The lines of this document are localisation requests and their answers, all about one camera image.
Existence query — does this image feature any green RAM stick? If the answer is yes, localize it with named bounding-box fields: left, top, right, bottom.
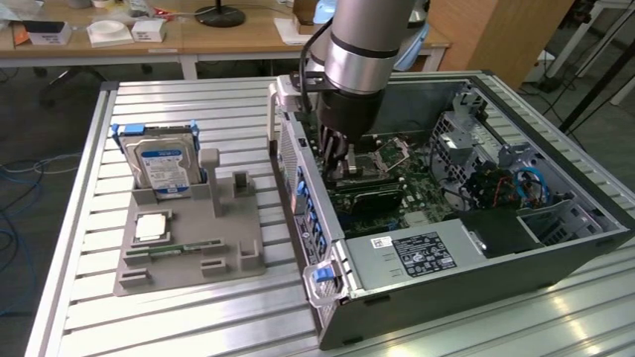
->
left=125, top=240, right=222, bottom=258

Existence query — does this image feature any flat white box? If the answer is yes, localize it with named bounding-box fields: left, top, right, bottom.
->
left=273, top=16, right=319, bottom=47

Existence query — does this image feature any light blue plastic cover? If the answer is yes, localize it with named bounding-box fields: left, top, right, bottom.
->
left=395, top=22, right=431, bottom=72

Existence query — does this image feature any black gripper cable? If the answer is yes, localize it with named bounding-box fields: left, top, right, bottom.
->
left=297, top=20, right=331, bottom=112

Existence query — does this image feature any silver CPU chip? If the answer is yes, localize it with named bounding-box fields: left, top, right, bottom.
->
left=133, top=214, right=168, bottom=241

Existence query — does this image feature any small white labelled box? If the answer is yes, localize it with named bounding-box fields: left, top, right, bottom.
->
left=129, top=19, right=168, bottom=43

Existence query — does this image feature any black round lamp base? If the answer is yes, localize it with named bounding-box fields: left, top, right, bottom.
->
left=193, top=0, right=246, bottom=28

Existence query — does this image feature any grey power supply unit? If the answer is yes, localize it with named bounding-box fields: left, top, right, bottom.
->
left=344, top=217, right=491, bottom=292

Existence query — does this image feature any green motherboard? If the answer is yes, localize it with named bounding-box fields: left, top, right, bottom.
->
left=309, top=132, right=463, bottom=239

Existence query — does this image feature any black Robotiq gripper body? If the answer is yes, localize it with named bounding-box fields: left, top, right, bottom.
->
left=316, top=89, right=384, bottom=144

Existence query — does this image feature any large blue case latch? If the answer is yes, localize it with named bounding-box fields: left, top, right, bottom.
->
left=314, top=264, right=339, bottom=286

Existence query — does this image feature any black tripod stand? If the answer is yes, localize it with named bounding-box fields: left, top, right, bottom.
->
left=537, top=0, right=635, bottom=135

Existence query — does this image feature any metal socket cover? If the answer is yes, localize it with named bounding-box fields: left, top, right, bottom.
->
left=377, top=136, right=413, bottom=169

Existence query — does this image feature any wooden cabinet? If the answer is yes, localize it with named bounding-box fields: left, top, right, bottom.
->
left=425, top=0, right=579, bottom=91

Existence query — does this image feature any brown cardboard box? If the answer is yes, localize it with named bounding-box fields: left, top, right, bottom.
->
left=290, top=0, right=327, bottom=27

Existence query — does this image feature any black camera mounting bracket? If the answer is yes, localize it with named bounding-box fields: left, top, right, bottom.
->
left=290, top=70, right=339, bottom=94

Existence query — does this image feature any clear plastic bag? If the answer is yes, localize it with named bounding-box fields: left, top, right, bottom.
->
left=125, top=0, right=168, bottom=19

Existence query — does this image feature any wooden desk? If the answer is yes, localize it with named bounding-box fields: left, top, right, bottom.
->
left=0, top=0, right=453, bottom=81

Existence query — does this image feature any white square tray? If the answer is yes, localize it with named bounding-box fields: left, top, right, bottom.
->
left=86, top=20, right=136, bottom=48

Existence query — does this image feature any blue wire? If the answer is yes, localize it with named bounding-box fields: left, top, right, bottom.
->
left=513, top=167, right=552, bottom=209

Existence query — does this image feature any white box with black top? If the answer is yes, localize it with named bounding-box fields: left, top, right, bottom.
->
left=21, top=20, right=73, bottom=46

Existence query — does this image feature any grey printed parts rack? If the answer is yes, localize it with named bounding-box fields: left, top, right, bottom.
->
left=112, top=147, right=268, bottom=298

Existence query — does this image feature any CPU socket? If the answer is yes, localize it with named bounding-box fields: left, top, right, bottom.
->
left=355, top=153, right=387, bottom=180

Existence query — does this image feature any open black PC case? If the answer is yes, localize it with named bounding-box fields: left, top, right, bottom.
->
left=266, top=70, right=635, bottom=353

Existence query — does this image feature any black RAM slot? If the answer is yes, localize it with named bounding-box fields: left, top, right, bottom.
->
left=327, top=176, right=400, bottom=187

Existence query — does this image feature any red orange wire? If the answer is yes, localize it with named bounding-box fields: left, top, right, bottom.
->
left=495, top=177, right=520, bottom=208

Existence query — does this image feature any black office chair base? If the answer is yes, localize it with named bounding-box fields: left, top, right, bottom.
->
left=33, top=65, right=108, bottom=109

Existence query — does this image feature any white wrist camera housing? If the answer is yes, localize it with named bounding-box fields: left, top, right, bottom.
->
left=274, top=74, right=319, bottom=113

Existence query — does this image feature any black wire bundle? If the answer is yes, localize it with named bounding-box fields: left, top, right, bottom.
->
left=439, top=169, right=501, bottom=215

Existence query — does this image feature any hard disk with blue carrier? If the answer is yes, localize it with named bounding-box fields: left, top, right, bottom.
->
left=109, top=120, right=200, bottom=201

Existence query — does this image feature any low metal disk bay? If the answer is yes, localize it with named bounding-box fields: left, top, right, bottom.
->
left=515, top=199, right=613, bottom=248

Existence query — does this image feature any tall metal disk bay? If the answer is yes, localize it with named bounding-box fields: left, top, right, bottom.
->
left=427, top=109, right=505, bottom=187

